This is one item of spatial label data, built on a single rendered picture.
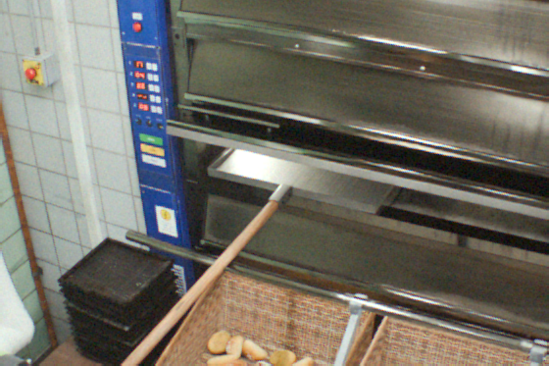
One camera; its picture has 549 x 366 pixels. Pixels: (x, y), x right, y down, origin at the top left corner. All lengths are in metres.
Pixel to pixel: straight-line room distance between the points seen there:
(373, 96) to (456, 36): 0.32
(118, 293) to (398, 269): 0.87
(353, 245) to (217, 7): 0.80
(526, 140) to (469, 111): 0.17
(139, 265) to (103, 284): 0.15
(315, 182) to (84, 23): 0.88
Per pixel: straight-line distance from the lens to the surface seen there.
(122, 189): 3.02
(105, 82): 2.84
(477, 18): 2.16
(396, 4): 2.23
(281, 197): 2.55
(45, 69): 2.92
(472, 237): 2.44
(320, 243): 2.68
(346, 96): 2.38
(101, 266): 2.89
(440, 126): 2.29
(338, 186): 2.64
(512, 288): 2.51
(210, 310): 2.91
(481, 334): 2.14
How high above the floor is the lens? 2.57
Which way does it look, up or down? 30 degrees down
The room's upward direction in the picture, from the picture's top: 3 degrees counter-clockwise
